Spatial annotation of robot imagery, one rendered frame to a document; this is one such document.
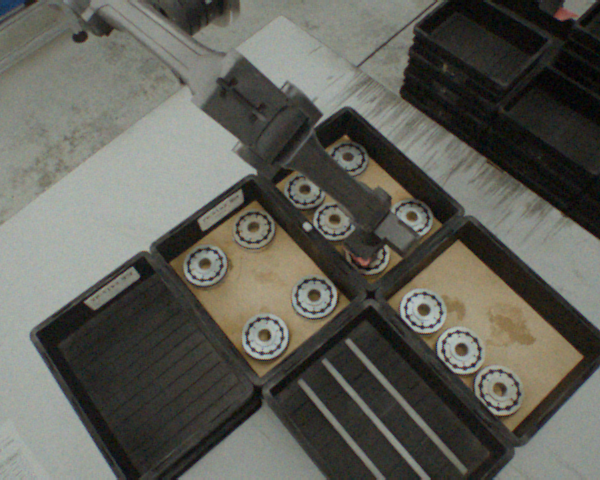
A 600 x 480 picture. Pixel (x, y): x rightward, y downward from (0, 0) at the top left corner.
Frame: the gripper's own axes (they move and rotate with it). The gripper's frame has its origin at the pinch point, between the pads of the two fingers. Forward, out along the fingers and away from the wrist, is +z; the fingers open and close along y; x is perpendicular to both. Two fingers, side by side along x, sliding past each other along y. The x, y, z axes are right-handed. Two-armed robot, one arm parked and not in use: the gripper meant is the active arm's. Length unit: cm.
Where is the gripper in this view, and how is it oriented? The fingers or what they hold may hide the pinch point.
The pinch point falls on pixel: (367, 251)
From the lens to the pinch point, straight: 122.1
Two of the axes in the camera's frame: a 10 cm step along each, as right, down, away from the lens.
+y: 7.1, -6.5, 2.8
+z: 0.3, 4.2, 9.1
